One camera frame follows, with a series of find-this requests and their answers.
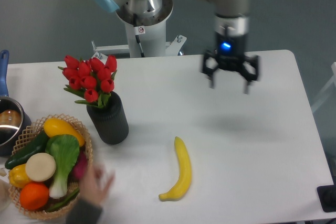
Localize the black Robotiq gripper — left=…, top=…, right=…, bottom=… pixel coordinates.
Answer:
left=201, top=33, right=259, bottom=94

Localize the dark grey ribbed vase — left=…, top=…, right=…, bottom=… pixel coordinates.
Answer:
left=87, top=92, right=129, bottom=145

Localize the red tulip bouquet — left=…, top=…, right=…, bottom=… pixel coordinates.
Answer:
left=58, top=55, right=117, bottom=109

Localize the grey sleeved forearm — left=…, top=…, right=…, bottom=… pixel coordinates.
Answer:
left=65, top=198, right=103, bottom=224

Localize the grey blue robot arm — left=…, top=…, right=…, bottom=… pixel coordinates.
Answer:
left=94, top=0, right=259, bottom=84

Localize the blurred human hand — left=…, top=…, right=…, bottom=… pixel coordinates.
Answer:
left=79, top=165, right=115, bottom=207

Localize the yellow banana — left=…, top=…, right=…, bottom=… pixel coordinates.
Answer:
left=159, top=136, right=193, bottom=201

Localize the black device at table edge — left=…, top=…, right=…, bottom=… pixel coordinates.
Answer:
left=317, top=185, right=335, bottom=212

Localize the woven wicker basket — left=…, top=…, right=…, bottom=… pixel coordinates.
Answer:
left=8, top=114, right=93, bottom=221

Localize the green bok choy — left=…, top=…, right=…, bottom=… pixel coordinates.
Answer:
left=46, top=134, right=80, bottom=199

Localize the yellow squash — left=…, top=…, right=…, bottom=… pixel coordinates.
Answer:
left=43, top=118, right=86, bottom=147

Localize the purple red sweet potato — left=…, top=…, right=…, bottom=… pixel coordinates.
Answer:
left=71, top=152, right=88, bottom=180

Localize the dark green cucumber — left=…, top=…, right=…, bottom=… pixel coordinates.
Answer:
left=5, top=130, right=49, bottom=170

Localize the cream round radish slice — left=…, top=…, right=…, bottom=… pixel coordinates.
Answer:
left=25, top=153, right=56, bottom=182

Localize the green bean pod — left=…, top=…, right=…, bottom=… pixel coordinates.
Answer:
left=46, top=188, right=80, bottom=212

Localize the orange fruit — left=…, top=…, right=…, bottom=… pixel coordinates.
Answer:
left=19, top=182, right=49, bottom=210

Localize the yellow bell pepper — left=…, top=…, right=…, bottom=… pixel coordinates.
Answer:
left=8, top=164, right=32, bottom=188

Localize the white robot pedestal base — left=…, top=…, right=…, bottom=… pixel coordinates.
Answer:
left=91, top=0, right=187, bottom=59

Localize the white frame at right edge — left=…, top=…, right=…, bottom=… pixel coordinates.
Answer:
left=311, top=62, right=335, bottom=113

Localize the black cable on pedestal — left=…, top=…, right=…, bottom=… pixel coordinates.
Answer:
left=132, top=13, right=145, bottom=58

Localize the blue handled saucepan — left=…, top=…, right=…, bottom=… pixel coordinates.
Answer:
left=1, top=50, right=31, bottom=157

